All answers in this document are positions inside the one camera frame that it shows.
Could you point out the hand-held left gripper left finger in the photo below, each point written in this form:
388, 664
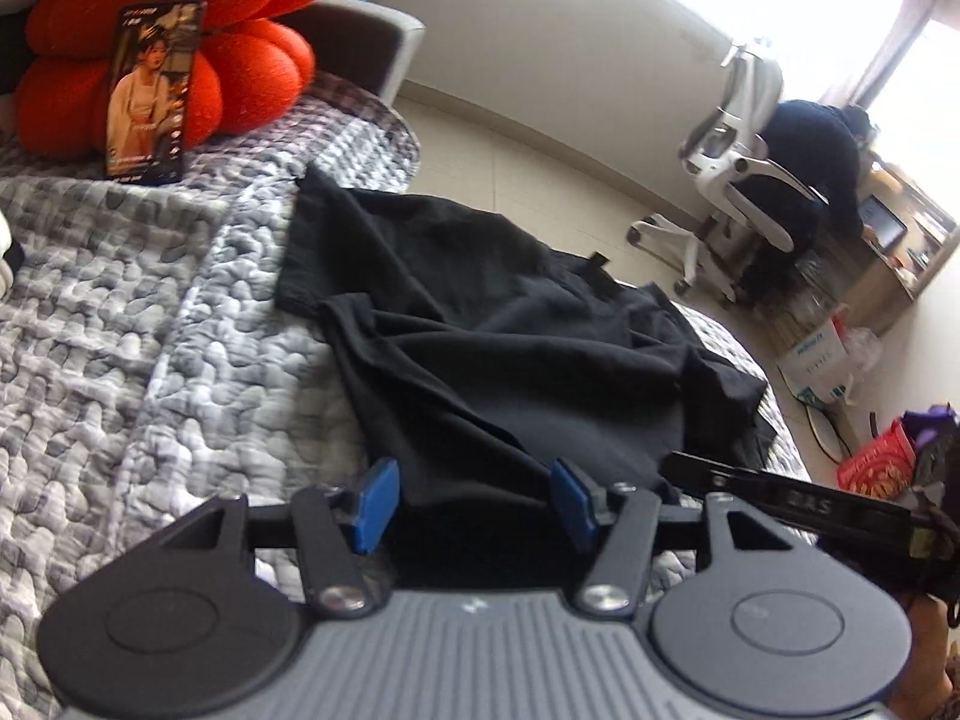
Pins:
379, 502

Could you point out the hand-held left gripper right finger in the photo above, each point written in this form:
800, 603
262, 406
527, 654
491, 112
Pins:
574, 502

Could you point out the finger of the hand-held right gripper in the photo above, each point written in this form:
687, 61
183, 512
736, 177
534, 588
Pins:
705, 472

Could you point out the black t-shirt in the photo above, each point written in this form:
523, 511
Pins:
487, 315

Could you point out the person's right hand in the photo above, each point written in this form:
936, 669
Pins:
934, 660

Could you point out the red bag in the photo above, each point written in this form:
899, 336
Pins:
877, 461

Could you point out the purple cloth item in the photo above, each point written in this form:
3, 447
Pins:
930, 424

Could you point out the white oval object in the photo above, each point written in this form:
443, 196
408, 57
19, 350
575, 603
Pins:
825, 431

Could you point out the white paper bag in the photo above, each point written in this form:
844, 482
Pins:
817, 360

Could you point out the clear plastic bag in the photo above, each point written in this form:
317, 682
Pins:
866, 345

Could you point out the wooden desk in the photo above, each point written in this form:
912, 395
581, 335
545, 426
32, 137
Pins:
892, 292

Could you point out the white office chair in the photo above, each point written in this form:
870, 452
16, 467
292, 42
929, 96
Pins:
750, 195

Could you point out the grey patterned quilt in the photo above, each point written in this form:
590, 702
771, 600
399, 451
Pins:
150, 315

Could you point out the laptop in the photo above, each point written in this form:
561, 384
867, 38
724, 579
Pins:
881, 225

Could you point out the red flower cushion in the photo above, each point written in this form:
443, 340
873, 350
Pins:
247, 75

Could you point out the smartphone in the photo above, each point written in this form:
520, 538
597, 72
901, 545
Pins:
150, 97

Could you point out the grey sofa armrest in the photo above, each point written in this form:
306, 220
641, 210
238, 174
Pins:
360, 37

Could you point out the window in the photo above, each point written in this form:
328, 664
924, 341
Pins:
787, 0

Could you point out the grey curtain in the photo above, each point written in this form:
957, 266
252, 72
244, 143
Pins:
907, 15

